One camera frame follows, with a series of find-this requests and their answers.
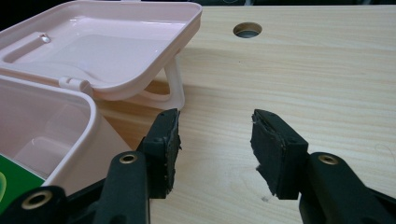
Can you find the green packet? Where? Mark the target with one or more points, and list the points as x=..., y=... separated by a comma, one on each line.
x=18, y=183

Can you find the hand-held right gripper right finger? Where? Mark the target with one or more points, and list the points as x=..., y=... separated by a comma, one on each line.
x=280, y=155

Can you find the pink plastic storage box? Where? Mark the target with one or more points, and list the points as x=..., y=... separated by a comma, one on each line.
x=102, y=56

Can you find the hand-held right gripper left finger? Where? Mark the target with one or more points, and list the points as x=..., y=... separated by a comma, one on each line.
x=158, y=149

